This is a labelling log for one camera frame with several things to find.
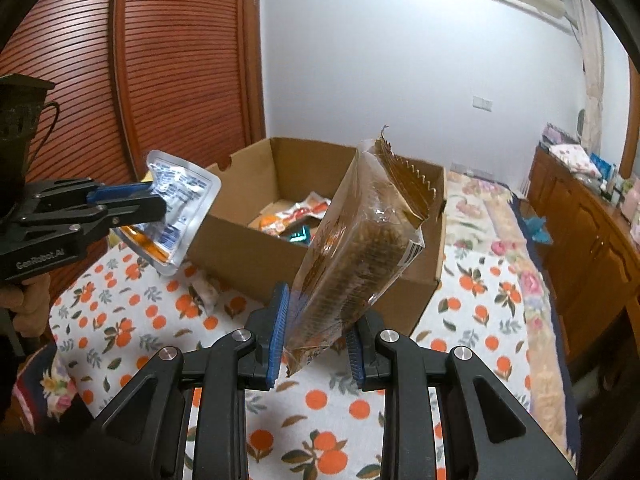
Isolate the blue tissue pack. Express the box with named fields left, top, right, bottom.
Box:
left=590, top=152, right=616, bottom=181

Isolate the cream patterned curtain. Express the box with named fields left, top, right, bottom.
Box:
left=575, top=0, right=608, bottom=161

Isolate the orange fruit print blanket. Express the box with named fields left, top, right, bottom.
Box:
left=50, top=245, right=576, bottom=480

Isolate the silver orange snack packet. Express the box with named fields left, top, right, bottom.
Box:
left=111, top=150, right=222, bottom=277

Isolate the wooden sideboard cabinet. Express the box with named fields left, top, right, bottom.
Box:
left=527, top=145, right=640, bottom=361

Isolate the brown clear snack packet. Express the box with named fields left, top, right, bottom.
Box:
left=282, top=125, right=446, bottom=378

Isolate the small white snack packet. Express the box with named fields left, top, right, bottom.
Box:
left=189, top=279, right=222, bottom=312

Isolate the purple package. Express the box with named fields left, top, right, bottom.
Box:
left=542, top=122, right=581, bottom=148

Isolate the slatted wooden wardrobe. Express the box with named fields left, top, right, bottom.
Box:
left=0, top=0, right=267, bottom=286

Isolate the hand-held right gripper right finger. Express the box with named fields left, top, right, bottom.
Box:
left=344, top=310, right=576, bottom=480

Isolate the wooden window frame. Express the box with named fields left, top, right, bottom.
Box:
left=620, top=55, right=640, bottom=176

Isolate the brown cardboard box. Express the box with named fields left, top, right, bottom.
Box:
left=182, top=136, right=447, bottom=337

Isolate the floral bed sheet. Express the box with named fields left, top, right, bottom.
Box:
left=445, top=169, right=571, bottom=456

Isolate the person's left hand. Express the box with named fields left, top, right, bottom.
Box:
left=0, top=275, right=52, bottom=339

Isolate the small teal cloth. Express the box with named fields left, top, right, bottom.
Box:
left=524, top=215, right=552, bottom=247

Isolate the folded floral cloth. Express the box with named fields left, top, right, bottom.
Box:
left=550, top=144, right=603, bottom=178

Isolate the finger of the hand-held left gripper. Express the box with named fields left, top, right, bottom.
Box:
left=10, top=194, right=168, bottom=248
left=27, top=177, right=156, bottom=211

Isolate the dark blue mattress cover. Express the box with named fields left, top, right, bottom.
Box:
left=507, top=187, right=568, bottom=366

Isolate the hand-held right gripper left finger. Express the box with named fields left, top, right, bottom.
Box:
left=97, top=282, right=292, bottom=480

